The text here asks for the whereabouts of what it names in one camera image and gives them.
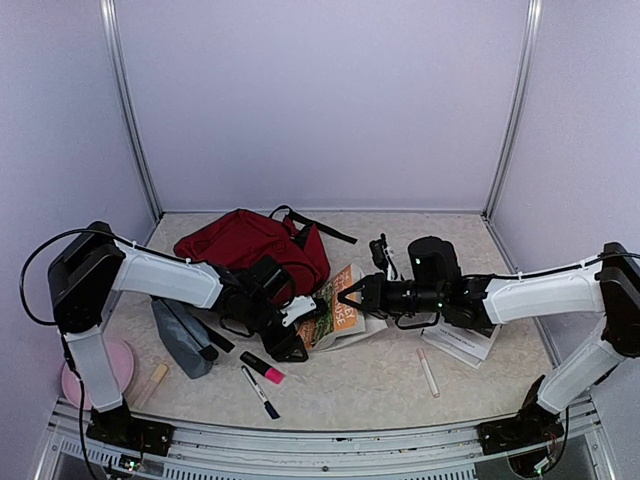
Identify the aluminium corner post right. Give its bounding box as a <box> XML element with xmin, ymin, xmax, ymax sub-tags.
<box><xmin>482</xmin><ymin>0</ymin><xmax>543</xmax><ymax>223</ymax></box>

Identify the dark red student backpack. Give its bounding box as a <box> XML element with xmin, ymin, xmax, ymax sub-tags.
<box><xmin>173</xmin><ymin>205</ymin><xmax>357</xmax><ymax>303</ymax></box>

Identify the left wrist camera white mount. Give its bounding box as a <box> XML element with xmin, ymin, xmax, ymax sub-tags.
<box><xmin>280</xmin><ymin>296</ymin><xmax>328</xmax><ymax>327</ymax></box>

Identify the aluminium front frame rail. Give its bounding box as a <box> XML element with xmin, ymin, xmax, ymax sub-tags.
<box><xmin>27</xmin><ymin>398</ymin><xmax>621</xmax><ymax>479</ymax></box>

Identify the yellow capped clear tube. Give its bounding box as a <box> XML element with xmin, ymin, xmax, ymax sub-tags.
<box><xmin>134</xmin><ymin>364</ymin><xmax>169</xmax><ymax>409</ymax></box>

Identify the pink black highlighter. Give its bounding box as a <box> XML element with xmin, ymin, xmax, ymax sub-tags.
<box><xmin>240</xmin><ymin>351</ymin><xmax>285</xmax><ymax>385</ymax></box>

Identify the white coffee photo notebook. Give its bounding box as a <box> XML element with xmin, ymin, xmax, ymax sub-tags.
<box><xmin>420</xmin><ymin>323</ymin><xmax>500</xmax><ymax>370</ymax></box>

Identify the aluminium corner post left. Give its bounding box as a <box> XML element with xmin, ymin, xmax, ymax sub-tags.
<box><xmin>100</xmin><ymin>0</ymin><xmax>164</xmax><ymax>225</ymax></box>

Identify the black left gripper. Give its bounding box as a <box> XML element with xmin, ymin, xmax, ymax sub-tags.
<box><xmin>242</xmin><ymin>295</ymin><xmax>310</xmax><ymax>363</ymax></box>

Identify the grey pencil case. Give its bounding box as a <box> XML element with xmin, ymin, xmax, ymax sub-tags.
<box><xmin>151</xmin><ymin>297</ymin><xmax>219</xmax><ymax>379</ymax></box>

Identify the blue capped white marker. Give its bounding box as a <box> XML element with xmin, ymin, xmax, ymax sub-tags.
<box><xmin>241</xmin><ymin>366</ymin><xmax>280</xmax><ymax>420</ymax></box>

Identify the pink plastic plate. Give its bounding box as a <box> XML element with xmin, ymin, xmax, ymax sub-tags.
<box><xmin>61</xmin><ymin>338</ymin><xmax>135</xmax><ymax>407</ymax></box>

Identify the aluminium corner post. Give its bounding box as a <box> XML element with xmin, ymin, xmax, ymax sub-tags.
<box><xmin>482</xmin><ymin>0</ymin><xmax>543</xmax><ymax>223</ymax></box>
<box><xmin>100</xmin><ymin>0</ymin><xmax>164</xmax><ymax>225</ymax></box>

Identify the pink capped pen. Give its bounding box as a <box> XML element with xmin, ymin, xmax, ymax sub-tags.
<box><xmin>417</xmin><ymin>348</ymin><xmax>440</xmax><ymax>398</ymax></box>

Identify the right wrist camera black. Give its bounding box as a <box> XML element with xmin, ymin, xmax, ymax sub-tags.
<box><xmin>369</xmin><ymin>233</ymin><xmax>402</xmax><ymax>281</ymax></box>

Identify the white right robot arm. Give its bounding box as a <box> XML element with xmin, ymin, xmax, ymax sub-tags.
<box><xmin>338</xmin><ymin>236</ymin><xmax>639</xmax><ymax>444</ymax></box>

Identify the orange treehouse paperback book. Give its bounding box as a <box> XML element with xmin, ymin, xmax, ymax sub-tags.
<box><xmin>297</xmin><ymin>264</ymin><xmax>388</xmax><ymax>353</ymax></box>

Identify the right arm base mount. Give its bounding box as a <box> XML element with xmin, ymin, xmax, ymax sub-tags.
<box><xmin>476</xmin><ymin>375</ymin><xmax>565</xmax><ymax>455</ymax></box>

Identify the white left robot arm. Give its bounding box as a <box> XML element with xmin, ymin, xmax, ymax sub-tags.
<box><xmin>19</xmin><ymin>221</ymin><xmax>315</xmax><ymax>445</ymax></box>

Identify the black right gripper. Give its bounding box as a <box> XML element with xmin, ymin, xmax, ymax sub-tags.
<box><xmin>335</xmin><ymin>273</ymin><xmax>445</xmax><ymax>321</ymax></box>

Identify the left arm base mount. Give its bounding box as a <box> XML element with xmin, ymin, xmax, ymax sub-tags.
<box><xmin>87</xmin><ymin>402</ymin><xmax>174</xmax><ymax>457</ymax></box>

